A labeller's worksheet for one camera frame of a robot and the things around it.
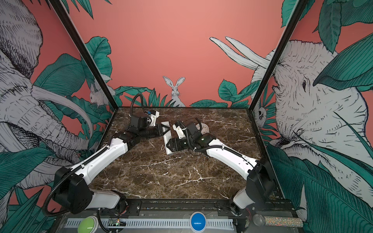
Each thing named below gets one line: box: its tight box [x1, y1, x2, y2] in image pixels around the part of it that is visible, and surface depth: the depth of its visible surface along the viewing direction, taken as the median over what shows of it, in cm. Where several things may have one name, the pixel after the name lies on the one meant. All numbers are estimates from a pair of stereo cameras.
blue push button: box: [189, 211, 207, 233], surface depth 70 cm
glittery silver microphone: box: [252, 214, 305, 228], surface depth 69 cm
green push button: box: [77, 215, 99, 233], surface depth 69 cm
